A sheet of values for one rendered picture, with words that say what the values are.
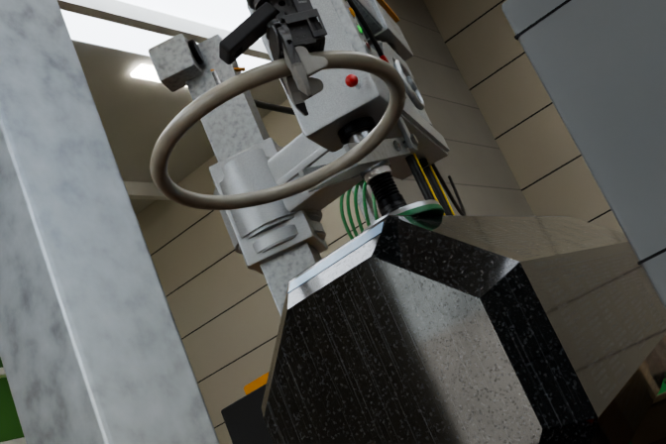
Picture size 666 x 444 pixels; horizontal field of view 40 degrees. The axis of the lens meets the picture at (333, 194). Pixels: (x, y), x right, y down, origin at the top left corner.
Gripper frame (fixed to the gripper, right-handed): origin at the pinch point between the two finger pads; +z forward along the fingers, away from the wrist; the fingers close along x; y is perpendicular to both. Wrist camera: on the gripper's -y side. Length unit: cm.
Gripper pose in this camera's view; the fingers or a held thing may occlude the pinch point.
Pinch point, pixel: (301, 100)
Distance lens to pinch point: 144.6
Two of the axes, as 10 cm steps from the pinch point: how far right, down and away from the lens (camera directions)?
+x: -1.2, 4.2, 9.0
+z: 3.4, 8.7, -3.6
